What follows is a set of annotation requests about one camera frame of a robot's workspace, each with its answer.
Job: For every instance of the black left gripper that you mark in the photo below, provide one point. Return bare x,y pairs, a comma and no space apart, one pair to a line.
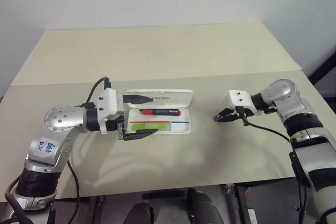
114,125

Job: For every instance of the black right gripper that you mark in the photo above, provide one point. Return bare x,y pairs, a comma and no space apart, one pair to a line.
238,112

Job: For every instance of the green eraser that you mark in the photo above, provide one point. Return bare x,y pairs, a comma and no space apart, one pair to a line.
152,126

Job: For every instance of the black marker with red cap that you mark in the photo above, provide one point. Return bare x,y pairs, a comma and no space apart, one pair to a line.
160,112

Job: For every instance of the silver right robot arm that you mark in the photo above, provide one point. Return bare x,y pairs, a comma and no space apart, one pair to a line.
283,90

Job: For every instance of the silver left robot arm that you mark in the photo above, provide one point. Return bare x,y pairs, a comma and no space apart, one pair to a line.
63,119

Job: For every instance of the white plastic pencil case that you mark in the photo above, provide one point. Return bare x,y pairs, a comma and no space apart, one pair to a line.
173,98

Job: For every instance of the metal table leg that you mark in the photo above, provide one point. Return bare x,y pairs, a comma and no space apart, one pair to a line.
231,203
97,211

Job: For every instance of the dark rounded shape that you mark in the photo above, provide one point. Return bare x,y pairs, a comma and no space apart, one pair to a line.
139,214
203,208

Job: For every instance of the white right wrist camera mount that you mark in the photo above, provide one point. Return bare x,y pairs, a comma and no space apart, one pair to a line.
239,98

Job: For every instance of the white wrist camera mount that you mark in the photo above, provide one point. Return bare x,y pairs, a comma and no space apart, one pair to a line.
239,98
107,100

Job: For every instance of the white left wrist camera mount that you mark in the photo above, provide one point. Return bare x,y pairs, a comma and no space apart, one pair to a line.
107,100

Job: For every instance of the dark furniture frame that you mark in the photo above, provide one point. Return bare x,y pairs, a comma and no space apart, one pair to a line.
328,82

